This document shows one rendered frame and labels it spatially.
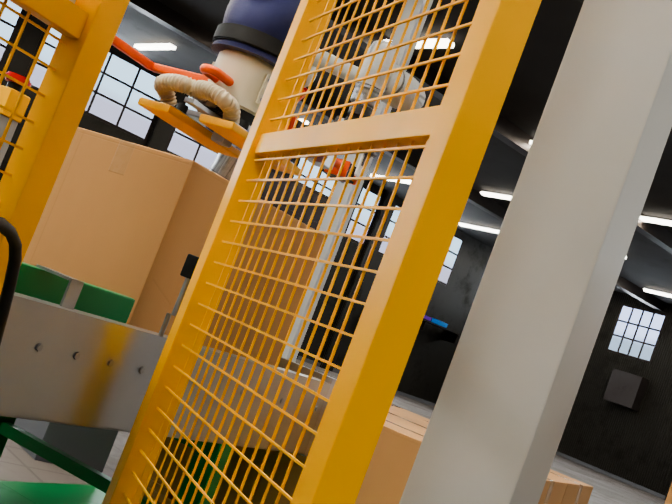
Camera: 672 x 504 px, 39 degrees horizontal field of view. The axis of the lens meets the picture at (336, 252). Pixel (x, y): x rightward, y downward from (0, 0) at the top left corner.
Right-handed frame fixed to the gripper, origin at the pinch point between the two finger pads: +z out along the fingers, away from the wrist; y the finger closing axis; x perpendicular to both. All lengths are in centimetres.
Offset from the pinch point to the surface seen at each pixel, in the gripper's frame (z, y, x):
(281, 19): -18, 10, -66
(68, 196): 40, -10, -88
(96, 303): 58, 26, -106
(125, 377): 69, 36, -103
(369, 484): 80, 52, -15
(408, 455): 69, 59, -15
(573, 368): 39, 111, -98
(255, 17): -16, 5, -69
